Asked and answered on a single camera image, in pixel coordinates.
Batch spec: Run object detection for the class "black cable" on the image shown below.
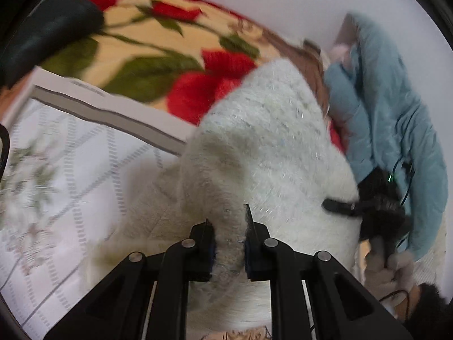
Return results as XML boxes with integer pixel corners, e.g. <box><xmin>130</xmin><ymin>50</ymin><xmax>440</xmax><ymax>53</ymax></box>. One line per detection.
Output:
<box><xmin>387</xmin><ymin>120</ymin><xmax>425</xmax><ymax>248</ymax></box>
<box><xmin>0</xmin><ymin>123</ymin><xmax>12</xmax><ymax>188</ymax></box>

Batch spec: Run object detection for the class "person's right hand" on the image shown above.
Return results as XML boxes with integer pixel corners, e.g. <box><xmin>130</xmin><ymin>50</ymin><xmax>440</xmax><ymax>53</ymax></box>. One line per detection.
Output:
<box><xmin>364</xmin><ymin>239</ymin><xmax>421</xmax><ymax>303</ymax></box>

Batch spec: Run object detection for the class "light blue jacket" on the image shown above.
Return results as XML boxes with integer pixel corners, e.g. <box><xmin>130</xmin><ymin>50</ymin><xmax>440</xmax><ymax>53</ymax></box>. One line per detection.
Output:
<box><xmin>324</xmin><ymin>11</ymin><xmax>447</xmax><ymax>261</ymax></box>

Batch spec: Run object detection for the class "red floral blanket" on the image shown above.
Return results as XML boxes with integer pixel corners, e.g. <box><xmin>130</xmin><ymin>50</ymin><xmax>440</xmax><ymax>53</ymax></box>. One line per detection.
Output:
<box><xmin>39</xmin><ymin>0</ymin><xmax>345</xmax><ymax>151</ymax></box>

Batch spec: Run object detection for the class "black padded jacket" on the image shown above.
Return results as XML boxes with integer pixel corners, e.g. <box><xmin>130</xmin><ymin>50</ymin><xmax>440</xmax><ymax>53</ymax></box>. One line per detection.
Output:
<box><xmin>0</xmin><ymin>0</ymin><xmax>106</xmax><ymax>89</ymax></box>

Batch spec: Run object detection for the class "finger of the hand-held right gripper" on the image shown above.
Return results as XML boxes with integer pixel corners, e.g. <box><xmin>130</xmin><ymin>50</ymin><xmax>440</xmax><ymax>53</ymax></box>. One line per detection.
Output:
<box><xmin>321</xmin><ymin>198</ymin><xmax>359</xmax><ymax>217</ymax></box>

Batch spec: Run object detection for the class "brown cloth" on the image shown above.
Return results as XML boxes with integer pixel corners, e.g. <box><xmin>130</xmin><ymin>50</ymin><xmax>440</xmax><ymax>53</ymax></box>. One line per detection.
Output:
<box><xmin>262</xmin><ymin>30</ymin><xmax>331</xmax><ymax>117</ymax></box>

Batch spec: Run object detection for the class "pink cloth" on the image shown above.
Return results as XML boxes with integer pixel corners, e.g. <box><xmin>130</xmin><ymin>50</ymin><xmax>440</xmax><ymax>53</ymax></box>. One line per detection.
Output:
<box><xmin>329</xmin><ymin>42</ymin><xmax>356</xmax><ymax>69</ymax></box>

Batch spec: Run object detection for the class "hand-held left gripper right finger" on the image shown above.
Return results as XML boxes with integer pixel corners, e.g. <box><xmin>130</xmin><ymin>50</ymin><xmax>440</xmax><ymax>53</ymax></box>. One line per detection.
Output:
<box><xmin>243</xmin><ymin>203</ymin><xmax>413</xmax><ymax>340</ymax></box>

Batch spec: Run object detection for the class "white patterned sheet, grey border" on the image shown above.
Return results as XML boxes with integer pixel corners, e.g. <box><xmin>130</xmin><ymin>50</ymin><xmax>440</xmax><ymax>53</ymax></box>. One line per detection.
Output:
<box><xmin>0</xmin><ymin>69</ymin><xmax>188</xmax><ymax>330</ymax></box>

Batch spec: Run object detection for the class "white fuzzy sweater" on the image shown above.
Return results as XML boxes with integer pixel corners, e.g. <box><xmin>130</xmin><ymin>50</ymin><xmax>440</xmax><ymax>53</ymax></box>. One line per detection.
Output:
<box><xmin>85</xmin><ymin>58</ymin><xmax>363</xmax><ymax>333</ymax></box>

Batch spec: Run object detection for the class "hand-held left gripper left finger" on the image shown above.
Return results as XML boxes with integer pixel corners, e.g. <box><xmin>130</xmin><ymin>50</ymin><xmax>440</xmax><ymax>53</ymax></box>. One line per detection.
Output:
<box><xmin>44</xmin><ymin>220</ymin><xmax>216</xmax><ymax>340</ymax></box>

